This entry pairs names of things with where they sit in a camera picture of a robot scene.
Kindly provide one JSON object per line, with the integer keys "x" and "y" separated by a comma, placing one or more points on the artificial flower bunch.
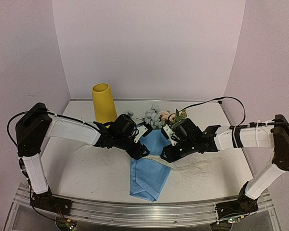
{"x": 157, "y": 119}

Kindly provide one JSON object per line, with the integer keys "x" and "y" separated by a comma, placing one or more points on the yellow plastic vase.
{"x": 104, "y": 106}

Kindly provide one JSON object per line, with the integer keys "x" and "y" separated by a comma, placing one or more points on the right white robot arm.
{"x": 272, "y": 135}

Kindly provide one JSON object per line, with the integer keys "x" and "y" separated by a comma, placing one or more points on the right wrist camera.
{"x": 169, "y": 134}

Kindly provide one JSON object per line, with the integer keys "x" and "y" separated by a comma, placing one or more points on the loose blue artificial flower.
{"x": 131, "y": 115}

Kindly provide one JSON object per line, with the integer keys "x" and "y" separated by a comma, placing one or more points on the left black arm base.
{"x": 48, "y": 202}

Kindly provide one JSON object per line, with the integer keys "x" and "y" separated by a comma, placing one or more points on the aluminium front rail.
{"x": 76, "y": 214}

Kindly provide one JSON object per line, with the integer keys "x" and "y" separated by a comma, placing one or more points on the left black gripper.
{"x": 139, "y": 152}

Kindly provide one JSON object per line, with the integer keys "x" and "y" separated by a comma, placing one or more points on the cream printed ribbon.
{"x": 190, "y": 163}

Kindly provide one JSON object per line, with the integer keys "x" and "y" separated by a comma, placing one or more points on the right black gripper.
{"x": 171, "y": 154}

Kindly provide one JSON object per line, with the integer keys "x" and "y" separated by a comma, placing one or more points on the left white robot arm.
{"x": 39, "y": 124}

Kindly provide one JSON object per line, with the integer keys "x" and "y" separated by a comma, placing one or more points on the blue wrapping paper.
{"x": 147, "y": 176}

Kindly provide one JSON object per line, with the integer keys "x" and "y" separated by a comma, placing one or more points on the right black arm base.
{"x": 243, "y": 205}

